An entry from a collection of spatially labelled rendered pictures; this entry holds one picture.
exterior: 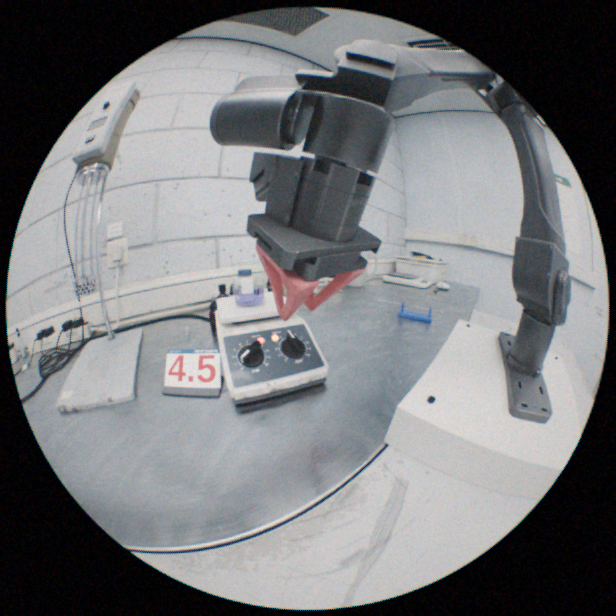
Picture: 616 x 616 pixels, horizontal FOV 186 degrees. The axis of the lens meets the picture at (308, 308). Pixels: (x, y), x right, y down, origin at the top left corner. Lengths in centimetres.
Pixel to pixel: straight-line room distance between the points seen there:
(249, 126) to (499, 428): 30
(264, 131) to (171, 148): 69
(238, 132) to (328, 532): 29
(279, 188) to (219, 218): 60
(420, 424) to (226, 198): 78
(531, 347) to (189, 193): 87
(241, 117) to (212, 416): 28
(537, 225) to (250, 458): 37
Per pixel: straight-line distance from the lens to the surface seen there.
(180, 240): 73
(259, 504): 18
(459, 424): 19
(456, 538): 21
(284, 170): 15
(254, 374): 24
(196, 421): 25
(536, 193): 27
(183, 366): 31
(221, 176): 80
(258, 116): 15
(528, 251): 25
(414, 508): 20
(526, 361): 28
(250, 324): 29
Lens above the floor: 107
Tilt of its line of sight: 17 degrees down
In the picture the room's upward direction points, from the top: straight up
